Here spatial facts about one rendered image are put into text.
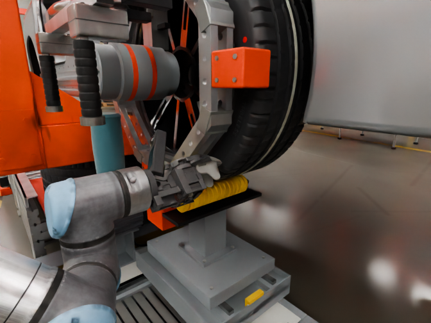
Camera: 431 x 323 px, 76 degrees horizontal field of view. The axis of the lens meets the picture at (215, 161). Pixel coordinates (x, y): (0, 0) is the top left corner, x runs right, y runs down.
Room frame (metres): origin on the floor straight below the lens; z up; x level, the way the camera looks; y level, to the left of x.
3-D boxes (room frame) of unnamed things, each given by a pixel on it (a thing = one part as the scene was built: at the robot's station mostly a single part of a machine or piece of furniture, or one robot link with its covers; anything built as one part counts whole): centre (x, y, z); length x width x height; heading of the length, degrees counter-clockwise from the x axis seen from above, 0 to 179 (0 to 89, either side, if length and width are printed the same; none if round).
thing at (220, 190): (0.77, 0.01, 0.51); 0.29 x 0.06 x 0.06; 130
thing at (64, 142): (1.20, 0.48, 0.69); 0.52 x 0.17 x 0.35; 130
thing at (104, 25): (0.54, 0.21, 0.93); 0.09 x 0.05 x 0.05; 130
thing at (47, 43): (0.80, 0.43, 0.93); 0.09 x 0.05 x 0.05; 130
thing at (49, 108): (0.78, 0.45, 0.83); 0.04 x 0.04 x 0.16
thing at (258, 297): (0.91, 0.03, 0.13); 0.50 x 0.36 x 0.10; 40
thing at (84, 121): (0.52, 0.23, 0.83); 0.04 x 0.04 x 0.16
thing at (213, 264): (0.91, 0.03, 0.32); 0.40 x 0.30 x 0.28; 40
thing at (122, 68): (0.75, 0.21, 0.85); 0.21 x 0.14 x 0.14; 130
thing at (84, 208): (0.45, 0.23, 0.62); 0.12 x 0.09 x 0.10; 130
